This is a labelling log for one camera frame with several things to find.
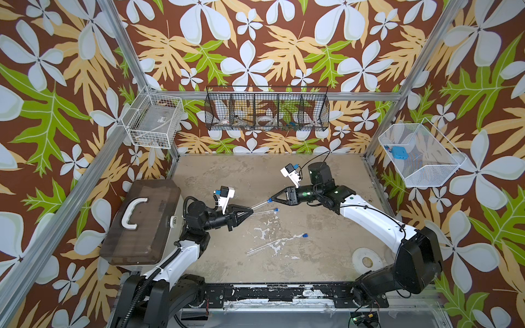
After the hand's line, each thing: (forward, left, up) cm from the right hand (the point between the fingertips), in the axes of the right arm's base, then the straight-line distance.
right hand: (273, 198), depth 74 cm
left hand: (-3, +8, -3) cm, 9 cm away
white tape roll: (-15, -38, -23) cm, 47 cm away
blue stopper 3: (-4, -15, -25) cm, 29 cm away
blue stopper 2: (-1, +1, 0) cm, 1 cm away
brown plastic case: (-10, +47, -4) cm, 48 cm away
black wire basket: (+48, +1, +7) cm, 48 cm away
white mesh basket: (+11, -61, +3) cm, 62 cm away
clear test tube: (-2, +5, -1) cm, 6 cm away
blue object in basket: (+22, -55, +2) cm, 59 cm away
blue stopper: (+8, -3, -23) cm, 25 cm away
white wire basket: (+33, +51, +11) cm, 62 cm away
